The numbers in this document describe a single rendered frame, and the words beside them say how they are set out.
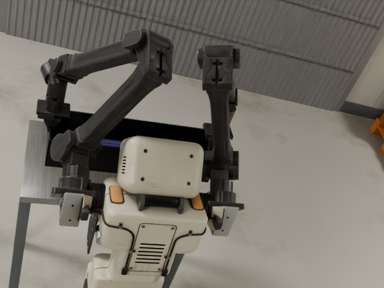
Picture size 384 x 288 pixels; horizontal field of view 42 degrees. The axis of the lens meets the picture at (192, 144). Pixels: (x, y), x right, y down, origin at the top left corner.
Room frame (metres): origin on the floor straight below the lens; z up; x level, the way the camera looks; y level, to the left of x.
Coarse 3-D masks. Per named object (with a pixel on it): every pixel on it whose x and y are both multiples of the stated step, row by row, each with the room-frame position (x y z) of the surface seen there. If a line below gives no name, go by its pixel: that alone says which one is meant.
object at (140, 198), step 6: (138, 198) 0.93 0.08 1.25; (144, 198) 0.92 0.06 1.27; (150, 198) 0.93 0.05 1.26; (156, 198) 0.94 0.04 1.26; (162, 198) 0.95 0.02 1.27; (168, 198) 0.96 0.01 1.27; (174, 198) 0.96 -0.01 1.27; (180, 198) 0.97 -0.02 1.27; (138, 204) 0.92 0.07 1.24; (144, 204) 0.91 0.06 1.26; (150, 204) 0.93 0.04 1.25; (156, 204) 0.94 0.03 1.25; (162, 204) 0.94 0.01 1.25; (168, 204) 0.95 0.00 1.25; (174, 204) 0.96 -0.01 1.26; (180, 204) 0.96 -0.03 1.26; (138, 210) 0.91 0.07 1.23; (180, 210) 0.95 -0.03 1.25
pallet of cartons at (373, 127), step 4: (376, 120) 4.20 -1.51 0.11; (380, 120) 4.19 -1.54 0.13; (376, 124) 4.17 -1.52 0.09; (380, 124) 4.14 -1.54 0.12; (372, 128) 4.19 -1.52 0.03; (376, 128) 4.14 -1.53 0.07; (380, 128) 4.09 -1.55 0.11; (372, 132) 4.15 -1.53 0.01; (376, 132) 4.14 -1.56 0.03; (380, 132) 4.15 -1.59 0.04; (380, 148) 3.92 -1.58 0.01
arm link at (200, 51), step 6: (198, 54) 1.15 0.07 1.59; (234, 54) 1.16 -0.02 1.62; (240, 54) 1.21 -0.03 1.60; (198, 60) 1.15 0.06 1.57; (234, 60) 1.16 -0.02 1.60; (240, 60) 1.20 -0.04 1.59; (234, 66) 1.18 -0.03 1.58; (240, 66) 1.20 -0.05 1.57; (234, 84) 1.42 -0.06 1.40; (234, 90) 1.41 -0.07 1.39; (234, 96) 1.41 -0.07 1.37
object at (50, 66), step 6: (54, 60) 1.24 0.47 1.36; (60, 60) 1.23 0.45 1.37; (42, 66) 1.29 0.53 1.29; (48, 66) 1.28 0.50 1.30; (54, 66) 1.22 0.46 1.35; (60, 66) 1.22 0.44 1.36; (42, 72) 1.27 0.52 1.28; (48, 72) 1.26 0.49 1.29; (54, 72) 1.21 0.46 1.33; (60, 78) 1.22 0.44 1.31; (66, 78) 1.24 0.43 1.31
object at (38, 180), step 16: (32, 128) 1.56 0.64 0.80; (32, 144) 1.47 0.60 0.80; (32, 160) 1.38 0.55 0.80; (32, 176) 1.30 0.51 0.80; (48, 176) 1.33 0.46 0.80; (96, 176) 1.43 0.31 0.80; (112, 176) 1.46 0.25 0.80; (32, 192) 1.23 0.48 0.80; (48, 192) 1.26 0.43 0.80; (16, 224) 1.57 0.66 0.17; (16, 240) 1.19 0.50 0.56; (16, 256) 1.19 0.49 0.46; (176, 256) 1.45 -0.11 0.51; (16, 272) 1.20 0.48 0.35
